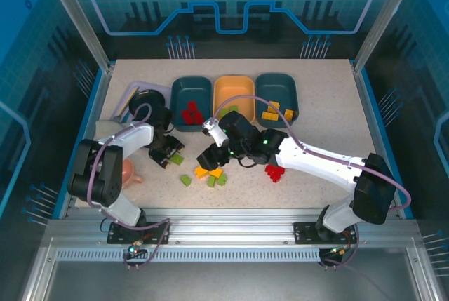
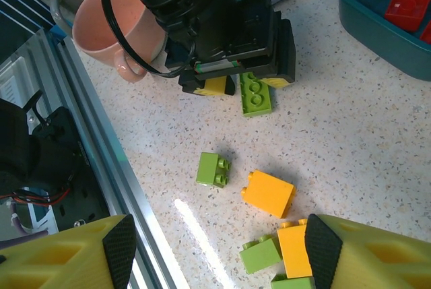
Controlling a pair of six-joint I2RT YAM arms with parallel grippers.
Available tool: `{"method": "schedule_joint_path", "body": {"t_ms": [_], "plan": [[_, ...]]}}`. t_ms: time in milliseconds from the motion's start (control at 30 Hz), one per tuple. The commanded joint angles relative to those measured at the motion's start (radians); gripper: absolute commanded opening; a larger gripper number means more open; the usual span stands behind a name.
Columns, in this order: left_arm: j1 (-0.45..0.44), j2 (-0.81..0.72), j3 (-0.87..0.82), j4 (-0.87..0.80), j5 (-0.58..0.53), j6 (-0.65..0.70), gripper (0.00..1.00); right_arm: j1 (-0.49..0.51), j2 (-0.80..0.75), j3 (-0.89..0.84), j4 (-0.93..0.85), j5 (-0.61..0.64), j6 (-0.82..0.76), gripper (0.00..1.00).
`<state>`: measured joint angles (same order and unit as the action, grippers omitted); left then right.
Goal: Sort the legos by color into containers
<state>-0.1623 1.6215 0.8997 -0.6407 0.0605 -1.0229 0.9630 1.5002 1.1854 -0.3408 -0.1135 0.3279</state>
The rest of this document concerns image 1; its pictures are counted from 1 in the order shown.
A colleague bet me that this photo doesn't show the red lego brick cluster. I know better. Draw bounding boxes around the red lego brick cluster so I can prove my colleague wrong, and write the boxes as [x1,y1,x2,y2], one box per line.
[264,163,286,183]

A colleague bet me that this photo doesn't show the pink ceramic cup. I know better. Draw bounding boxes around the pink ceramic cup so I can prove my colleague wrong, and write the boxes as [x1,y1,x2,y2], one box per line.
[121,158,145,188]

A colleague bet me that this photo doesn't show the black round plate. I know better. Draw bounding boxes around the black round plate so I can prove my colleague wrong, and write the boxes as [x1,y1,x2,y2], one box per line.
[128,89,166,121]

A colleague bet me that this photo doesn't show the lavender plastic tray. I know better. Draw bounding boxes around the lavender plastic tray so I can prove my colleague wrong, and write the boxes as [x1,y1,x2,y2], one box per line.
[112,81,173,123]

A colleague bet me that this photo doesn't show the beige folded cloth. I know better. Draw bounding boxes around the beige folded cloth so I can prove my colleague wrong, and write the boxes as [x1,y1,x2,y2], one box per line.
[95,120,133,140]

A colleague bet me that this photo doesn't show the dark teal plastic container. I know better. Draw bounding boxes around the dark teal plastic container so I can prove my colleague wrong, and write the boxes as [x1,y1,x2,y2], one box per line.
[255,73,300,129]
[170,75,214,133]

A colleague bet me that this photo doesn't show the yellow plastic container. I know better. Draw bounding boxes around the yellow plastic container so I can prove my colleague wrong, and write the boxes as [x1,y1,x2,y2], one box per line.
[213,75,256,126]

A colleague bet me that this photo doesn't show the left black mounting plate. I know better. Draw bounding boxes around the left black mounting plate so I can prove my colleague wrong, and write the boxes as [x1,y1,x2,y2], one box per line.
[107,222,171,246]

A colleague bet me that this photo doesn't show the black mounting plate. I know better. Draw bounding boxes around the black mounting plate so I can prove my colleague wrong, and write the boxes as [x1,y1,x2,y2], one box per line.
[293,221,358,245]
[107,222,171,246]

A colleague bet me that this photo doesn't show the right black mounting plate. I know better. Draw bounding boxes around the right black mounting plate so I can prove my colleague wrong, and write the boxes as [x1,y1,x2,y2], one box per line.
[293,221,358,245]

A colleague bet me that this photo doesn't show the small circuit board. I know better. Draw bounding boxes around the small circuit board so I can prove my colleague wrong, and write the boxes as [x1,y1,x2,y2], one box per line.
[123,243,148,260]
[321,244,351,258]

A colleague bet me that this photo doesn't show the right white camera bracket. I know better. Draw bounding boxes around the right white camera bracket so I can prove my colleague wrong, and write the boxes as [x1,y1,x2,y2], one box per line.
[202,120,231,148]

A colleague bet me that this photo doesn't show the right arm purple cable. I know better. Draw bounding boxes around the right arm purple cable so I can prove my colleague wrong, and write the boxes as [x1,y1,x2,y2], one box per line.
[209,94,412,271]

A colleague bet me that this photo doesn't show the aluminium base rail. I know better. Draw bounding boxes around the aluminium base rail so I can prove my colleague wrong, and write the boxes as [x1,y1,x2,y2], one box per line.
[47,208,419,249]

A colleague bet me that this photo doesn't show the aluminium table side rail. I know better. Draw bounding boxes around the aluminium table side rail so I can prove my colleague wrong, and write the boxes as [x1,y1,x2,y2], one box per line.
[52,64,115,220]
[351,61,414,220]

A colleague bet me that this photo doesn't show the slotted grey cable duct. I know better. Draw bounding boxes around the slotted grey cable duct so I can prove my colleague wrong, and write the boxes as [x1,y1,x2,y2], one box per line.
[55,248,322,262]

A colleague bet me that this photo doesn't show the aluminium frame post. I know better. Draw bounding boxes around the aluminium frame post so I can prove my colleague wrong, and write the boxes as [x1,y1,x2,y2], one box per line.
[38,0,115,72]
[352,0,424,72]

